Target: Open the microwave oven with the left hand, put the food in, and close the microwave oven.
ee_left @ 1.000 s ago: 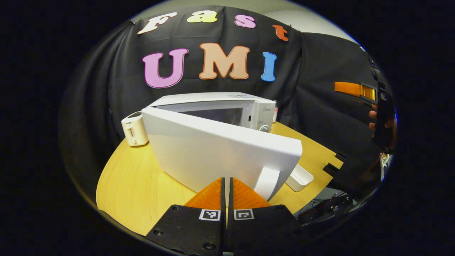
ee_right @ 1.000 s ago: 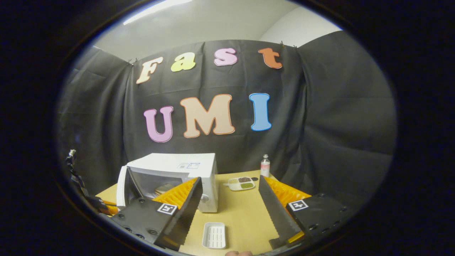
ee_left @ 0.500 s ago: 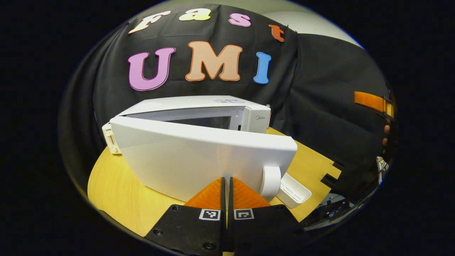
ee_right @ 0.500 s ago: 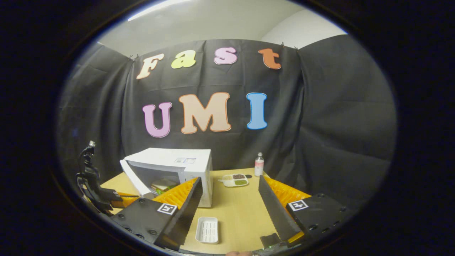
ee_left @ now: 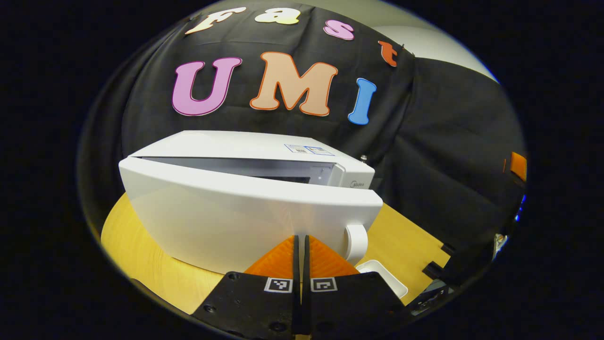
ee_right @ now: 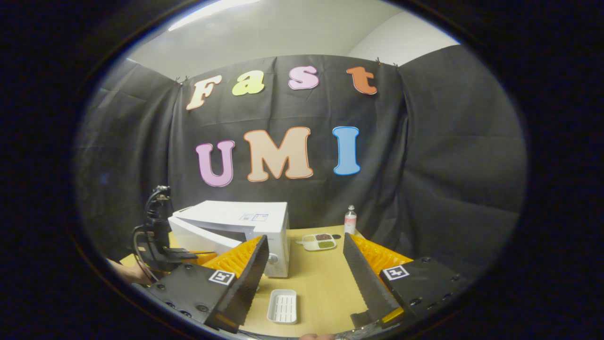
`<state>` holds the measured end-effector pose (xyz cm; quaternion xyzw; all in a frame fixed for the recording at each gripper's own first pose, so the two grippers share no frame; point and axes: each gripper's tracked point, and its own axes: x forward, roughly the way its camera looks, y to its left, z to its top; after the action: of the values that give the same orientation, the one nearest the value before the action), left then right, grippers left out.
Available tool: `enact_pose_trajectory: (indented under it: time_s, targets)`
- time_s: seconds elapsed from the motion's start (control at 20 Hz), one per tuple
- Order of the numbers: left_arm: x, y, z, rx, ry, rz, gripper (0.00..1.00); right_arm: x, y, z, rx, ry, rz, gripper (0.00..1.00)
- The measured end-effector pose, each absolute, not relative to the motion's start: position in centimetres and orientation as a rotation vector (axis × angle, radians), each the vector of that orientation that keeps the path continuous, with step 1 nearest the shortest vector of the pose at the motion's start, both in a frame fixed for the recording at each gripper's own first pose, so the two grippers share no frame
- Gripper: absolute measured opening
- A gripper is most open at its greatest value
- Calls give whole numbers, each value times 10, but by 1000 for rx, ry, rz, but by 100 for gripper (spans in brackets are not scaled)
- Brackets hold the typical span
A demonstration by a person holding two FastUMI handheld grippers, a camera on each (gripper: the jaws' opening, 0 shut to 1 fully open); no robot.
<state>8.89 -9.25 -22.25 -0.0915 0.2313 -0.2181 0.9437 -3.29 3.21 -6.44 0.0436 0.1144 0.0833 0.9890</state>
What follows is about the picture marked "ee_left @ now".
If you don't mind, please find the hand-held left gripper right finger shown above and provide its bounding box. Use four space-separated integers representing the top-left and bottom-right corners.
302 234 407 340

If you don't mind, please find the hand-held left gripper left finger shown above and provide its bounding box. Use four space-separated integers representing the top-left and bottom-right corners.
191 234 302 340

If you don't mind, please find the white microwave oven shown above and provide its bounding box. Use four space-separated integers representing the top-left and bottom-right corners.
118 130 384 275

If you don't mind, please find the white divided dish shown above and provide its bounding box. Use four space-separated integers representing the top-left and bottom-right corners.
355 259 409 299

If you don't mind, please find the black backdrop cloth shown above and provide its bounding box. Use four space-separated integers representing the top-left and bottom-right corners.
78 0 528 284

